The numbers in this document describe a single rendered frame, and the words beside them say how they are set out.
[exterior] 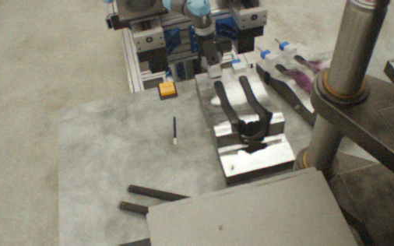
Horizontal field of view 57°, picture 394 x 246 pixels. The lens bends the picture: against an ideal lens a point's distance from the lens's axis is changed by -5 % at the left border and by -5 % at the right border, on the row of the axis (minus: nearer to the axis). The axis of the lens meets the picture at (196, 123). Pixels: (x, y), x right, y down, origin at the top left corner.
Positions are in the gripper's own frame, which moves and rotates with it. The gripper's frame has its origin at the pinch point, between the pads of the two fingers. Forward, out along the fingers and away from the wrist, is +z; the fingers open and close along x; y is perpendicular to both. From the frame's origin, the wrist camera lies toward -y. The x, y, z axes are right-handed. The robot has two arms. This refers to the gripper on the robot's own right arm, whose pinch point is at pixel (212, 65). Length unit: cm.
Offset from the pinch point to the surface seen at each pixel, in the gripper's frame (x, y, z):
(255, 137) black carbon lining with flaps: -6.1, -35.5, 3.2
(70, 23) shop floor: 105, 185, 108
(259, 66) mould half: -20.5, 1.8, 12.5
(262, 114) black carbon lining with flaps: -11.6, -28.7, 0.7
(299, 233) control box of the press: 1, -87, -66
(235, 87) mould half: -6.1, -10.1, 5.3
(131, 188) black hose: 42, -42, 0
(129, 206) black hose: 44, -50, -2
